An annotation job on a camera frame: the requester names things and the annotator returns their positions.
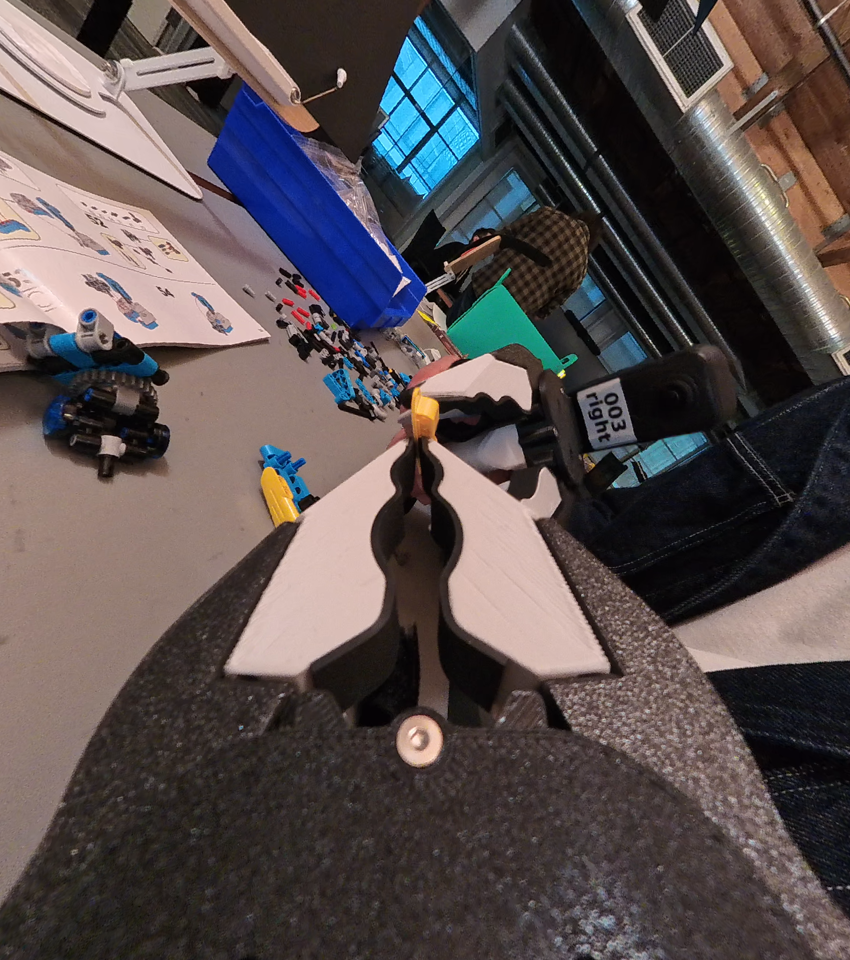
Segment silver ventilation duct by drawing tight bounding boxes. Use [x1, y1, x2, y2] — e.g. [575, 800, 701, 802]
[665, 90, 850, 385]

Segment pile of small building pieces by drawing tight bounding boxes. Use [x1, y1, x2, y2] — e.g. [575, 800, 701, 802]
[241, 266, 442, 423]

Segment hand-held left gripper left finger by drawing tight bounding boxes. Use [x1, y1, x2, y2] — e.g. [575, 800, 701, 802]
[224, 438, 412, 710]

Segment blue-yellow brick assembly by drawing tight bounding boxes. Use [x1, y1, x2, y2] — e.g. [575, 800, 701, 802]
[258, 442, 318, 507]

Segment crumpled clear plastic wrappers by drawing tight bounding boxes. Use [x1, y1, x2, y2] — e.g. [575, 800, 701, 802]
[305, 138, 397, 250]

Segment white folding book stand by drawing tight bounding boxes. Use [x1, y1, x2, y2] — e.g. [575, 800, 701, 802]
[0, 0, 351, 201]

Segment person's right forearm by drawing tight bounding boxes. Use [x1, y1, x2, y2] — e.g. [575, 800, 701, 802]
[567, 367, 850, 624]

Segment grey desk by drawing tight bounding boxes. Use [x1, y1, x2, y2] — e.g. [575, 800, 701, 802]
[0, 60, 471, 946]

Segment large paned window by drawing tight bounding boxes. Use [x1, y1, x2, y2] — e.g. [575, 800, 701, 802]
[365, 22, 482, 200]

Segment person's right hand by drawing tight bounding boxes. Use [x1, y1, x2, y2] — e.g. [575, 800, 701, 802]
[387, 358, 523, 505]

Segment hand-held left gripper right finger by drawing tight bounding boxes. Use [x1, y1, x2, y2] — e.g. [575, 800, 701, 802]
[425, 438, 611, 710]

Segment blue tracked toy assembly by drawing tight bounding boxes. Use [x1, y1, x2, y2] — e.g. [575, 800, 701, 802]
[26, 309, 173, 481]

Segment teal plastic case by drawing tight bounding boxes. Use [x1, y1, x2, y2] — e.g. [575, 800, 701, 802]
[446, 270, 579, 376]

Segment open instruction booklet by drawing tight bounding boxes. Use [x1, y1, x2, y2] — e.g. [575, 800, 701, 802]
[0, 123, 270, 381]

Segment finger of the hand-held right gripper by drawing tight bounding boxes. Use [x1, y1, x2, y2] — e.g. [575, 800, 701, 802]
[398, 354, 540, 421]
[441, 432, 528, 471]

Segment blue plastic bin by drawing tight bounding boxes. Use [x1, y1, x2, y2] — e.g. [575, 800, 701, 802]
[207, 82, 428, 331]

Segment person's white shirt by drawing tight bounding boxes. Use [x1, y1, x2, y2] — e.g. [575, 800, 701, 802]
[676, 517, 850, 674]

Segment black divider panel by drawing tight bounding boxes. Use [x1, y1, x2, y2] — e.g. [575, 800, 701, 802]
[230, 0, 435, 160]

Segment yellow building piece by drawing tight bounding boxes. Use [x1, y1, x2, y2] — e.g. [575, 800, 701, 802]
[260, 466, 300, 530]
[410, 390, 442, 475]

